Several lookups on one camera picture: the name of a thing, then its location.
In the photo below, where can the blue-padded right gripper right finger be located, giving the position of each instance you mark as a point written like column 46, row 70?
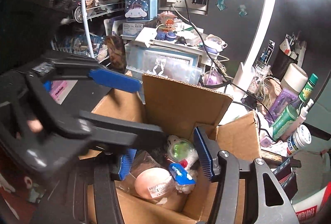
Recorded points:
column 208, row 151

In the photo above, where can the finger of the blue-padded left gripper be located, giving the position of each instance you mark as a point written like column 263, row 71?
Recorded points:
column 123, row 133
column 115, row 80

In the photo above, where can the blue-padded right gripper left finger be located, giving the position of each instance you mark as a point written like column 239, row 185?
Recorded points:
column 121, row 164

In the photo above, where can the peach squishy ball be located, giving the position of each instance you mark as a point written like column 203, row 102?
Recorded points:
column 148, row 180

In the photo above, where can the green clear capsule ball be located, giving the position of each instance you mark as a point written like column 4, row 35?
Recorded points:
column 180, row 149

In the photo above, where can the blue snack packet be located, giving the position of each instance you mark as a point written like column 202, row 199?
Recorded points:
column 180, row 175

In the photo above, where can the person's left hand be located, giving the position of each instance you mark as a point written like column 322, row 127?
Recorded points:
column 34, row 125

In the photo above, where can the blue Cinnamoroll box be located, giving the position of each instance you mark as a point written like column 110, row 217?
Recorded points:
column 141, row 10

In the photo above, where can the green glass bottle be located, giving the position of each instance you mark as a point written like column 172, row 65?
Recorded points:
column 292, row 111

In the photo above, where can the white pill bottle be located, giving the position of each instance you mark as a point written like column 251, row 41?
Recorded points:
column 298, row 140

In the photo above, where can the black pen holder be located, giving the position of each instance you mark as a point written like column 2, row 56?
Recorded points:
column 285, row 56

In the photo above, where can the white metal wire shelf rack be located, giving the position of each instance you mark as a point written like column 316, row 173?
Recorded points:
column 83, row 31

